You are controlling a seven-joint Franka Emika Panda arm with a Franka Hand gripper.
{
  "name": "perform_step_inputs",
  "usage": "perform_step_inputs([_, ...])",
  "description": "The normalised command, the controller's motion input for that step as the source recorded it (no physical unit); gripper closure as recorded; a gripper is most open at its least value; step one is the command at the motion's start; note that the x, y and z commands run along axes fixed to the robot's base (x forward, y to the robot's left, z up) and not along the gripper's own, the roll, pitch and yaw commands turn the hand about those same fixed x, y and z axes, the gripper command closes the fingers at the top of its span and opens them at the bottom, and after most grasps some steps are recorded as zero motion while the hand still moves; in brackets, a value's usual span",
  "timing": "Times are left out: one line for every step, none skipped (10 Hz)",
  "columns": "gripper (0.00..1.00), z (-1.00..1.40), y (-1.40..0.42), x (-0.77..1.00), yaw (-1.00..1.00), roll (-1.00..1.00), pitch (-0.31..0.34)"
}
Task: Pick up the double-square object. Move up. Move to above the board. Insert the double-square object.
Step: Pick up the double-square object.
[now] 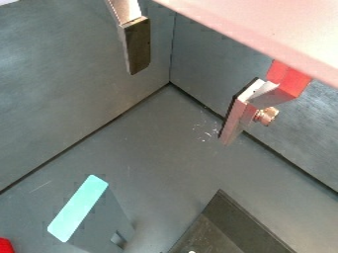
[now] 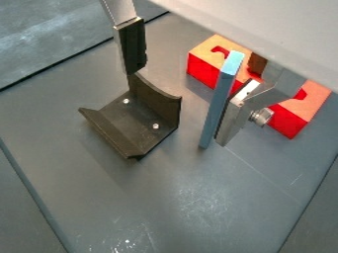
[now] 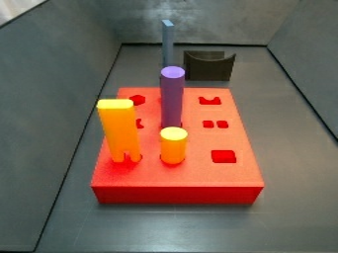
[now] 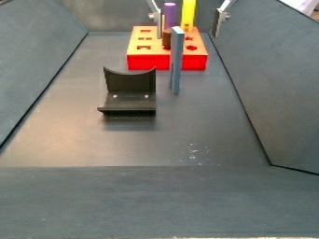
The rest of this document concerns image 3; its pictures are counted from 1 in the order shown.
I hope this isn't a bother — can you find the blue double-square block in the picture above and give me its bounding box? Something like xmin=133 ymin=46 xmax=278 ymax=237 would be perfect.
xmin=161 ymin=20 xmax=173 ymax=66

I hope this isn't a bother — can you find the short yellow cylinder peg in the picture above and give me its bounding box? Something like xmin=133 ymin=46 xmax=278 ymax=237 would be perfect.
xmin=160 ymin=126 xmax=187 ymax=164

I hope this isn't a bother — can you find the red shape-sorter board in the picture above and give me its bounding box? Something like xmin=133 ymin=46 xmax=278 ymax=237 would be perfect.
xmin=91 ymin=87 xmax=264 ymax=205

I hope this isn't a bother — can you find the purple cylinder peg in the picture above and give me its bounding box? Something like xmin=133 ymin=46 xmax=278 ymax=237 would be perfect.
xmin=160 ymin=66 xmax=184 ymax=127

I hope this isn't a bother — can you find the black curved bracket stand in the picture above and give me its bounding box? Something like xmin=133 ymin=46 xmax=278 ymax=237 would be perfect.
xmin=183 ymin=50 xmax=236 ymax=81

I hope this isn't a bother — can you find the tall yellow arch block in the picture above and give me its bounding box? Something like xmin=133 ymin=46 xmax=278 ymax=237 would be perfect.
xmin=96 ymin=99 xmax=141 ymax=162

